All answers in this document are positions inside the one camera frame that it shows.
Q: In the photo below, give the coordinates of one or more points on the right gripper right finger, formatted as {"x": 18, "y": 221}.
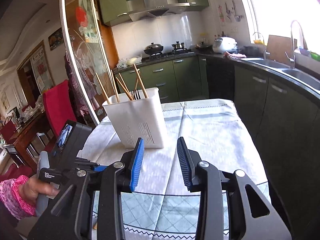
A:
{"x": 203, "y": 177}

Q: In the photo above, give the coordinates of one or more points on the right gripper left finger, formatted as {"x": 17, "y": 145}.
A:
{"x": 119, "y": 177}

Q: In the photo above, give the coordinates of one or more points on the left hand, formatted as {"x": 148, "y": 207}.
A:
{"x": 30, "y": 190}

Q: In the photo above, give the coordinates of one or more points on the wooden dining table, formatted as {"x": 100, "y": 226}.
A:
{"x": 32, "y": 139}

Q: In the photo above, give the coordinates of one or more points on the red chair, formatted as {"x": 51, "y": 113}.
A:
{"x": 58, "y": 107}

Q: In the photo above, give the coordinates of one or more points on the pink patterned left sleeve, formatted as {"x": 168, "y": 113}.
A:
{"x": 12, "y": 199}

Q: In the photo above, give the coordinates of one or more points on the white plastic utensil holder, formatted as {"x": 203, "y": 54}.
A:
{"x": 141, "y": 118}

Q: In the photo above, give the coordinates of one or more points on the green base cabinets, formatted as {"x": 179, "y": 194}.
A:
{"x": 280, "y": 112}

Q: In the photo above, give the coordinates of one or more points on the white plastic bag on counter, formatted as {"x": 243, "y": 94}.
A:
{"x": 123, "y": 63}

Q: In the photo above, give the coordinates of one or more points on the pink cloth on counter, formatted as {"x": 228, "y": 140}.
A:
{"x": 234, "y": 56}

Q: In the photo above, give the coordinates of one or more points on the gas stove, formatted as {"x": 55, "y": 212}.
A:
{"x": 169, "y": 54}

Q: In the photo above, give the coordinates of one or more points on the black wok with lid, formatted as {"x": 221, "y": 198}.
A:
{"x": 153, "y": 49}

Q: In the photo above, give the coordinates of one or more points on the steel pot with lid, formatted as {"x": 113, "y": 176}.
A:
{"x": 178, "y": 46}

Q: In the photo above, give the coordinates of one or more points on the white rice cooker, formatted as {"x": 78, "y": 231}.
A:
{"x": 223, "y": 44}

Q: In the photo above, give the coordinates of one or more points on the black pot on counter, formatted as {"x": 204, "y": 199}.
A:
{"x": 251, "y": 51}

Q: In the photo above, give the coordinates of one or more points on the small chrome faucet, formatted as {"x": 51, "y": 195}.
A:
{"x": 259, "y": 39}

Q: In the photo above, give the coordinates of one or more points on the glass sliding door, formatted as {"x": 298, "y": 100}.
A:
{"x": 86, "y": 55}

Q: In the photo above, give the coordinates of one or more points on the double steel sink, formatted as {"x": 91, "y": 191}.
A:
{"x": 297, "y": 74}

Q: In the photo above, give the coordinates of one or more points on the tall chrome faucet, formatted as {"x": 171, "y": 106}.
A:
{"x": 294, "y": 45}

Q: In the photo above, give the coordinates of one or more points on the wooden cutting board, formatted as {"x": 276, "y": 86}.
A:
{"x": 279, "y": 48}

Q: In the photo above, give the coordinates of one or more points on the range hood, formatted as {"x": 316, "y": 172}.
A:
{"x": 140, "y": 9}

